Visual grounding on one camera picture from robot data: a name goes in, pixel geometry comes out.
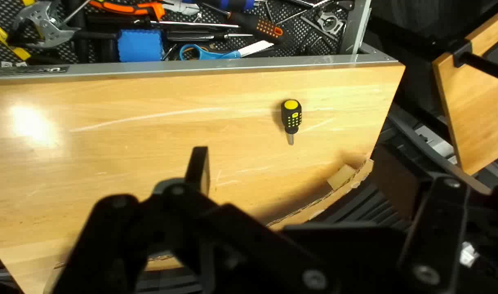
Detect red black handled screwdriver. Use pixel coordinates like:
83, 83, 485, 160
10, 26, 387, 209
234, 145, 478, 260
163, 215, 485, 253
149, 10, 287, 42

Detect silver metal clamp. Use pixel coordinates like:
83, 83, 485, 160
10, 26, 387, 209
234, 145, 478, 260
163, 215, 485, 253
10, 0, 78, 49

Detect yellow black stubby screwdriver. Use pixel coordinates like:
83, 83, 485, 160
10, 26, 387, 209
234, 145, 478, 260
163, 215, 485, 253
279, 98, 304, 147

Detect blue handled screwdriver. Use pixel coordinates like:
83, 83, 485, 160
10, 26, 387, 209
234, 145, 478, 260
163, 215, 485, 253
204, 0, 258, 13

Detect wooden black-framed side desk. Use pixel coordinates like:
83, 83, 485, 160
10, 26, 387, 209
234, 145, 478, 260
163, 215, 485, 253
433, 6, 498, 176

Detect curved wooden track piece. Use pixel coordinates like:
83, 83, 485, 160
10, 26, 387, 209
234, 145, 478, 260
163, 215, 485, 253
144, 157, 425, 274

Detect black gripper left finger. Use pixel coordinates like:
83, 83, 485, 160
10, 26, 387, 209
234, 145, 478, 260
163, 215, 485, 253
51, 145, 328, 294

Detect grey wood-topped tool cabinet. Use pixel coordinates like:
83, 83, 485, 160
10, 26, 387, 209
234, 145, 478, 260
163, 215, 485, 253
0, 46, 408, 294

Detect grey metal tool drawer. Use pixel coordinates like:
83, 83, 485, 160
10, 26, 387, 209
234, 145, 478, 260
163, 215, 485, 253
0, 0, 397, 83

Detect blue handled scissors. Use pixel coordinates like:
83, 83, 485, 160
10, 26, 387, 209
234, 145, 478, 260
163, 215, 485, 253
176, 37, 276, 62

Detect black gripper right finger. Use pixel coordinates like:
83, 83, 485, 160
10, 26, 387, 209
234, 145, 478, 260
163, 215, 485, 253
371, 144, 474, 294

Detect silver hex key set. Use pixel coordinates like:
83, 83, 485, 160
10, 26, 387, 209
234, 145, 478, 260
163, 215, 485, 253
299, 1, 351, 42

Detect blue rectangular box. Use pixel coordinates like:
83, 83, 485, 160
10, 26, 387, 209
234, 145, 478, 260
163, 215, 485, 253
116, 28, 167, 64

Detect orange handled pliers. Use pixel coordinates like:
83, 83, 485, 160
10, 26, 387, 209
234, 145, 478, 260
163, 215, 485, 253
88, 0, 201, 21

